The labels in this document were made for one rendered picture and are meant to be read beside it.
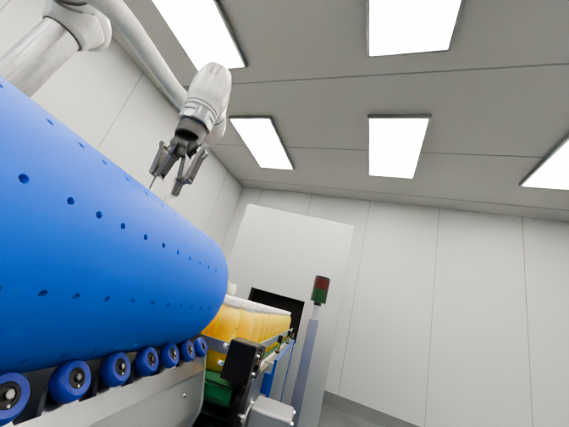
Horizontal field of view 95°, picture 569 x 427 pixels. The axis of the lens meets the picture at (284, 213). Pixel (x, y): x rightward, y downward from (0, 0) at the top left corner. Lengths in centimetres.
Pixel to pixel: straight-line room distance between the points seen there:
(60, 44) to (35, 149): 90
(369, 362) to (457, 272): 194
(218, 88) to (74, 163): 54
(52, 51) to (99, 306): 93
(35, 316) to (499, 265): 513
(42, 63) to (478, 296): 503
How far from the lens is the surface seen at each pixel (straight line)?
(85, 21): 120
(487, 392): 493
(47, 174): 29
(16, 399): 39
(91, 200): 31
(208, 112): 77
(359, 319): 468
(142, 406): 58
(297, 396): 109
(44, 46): 116
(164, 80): 100
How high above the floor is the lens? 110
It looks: 19 degrees up
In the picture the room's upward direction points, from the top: 16 degrees clockwise
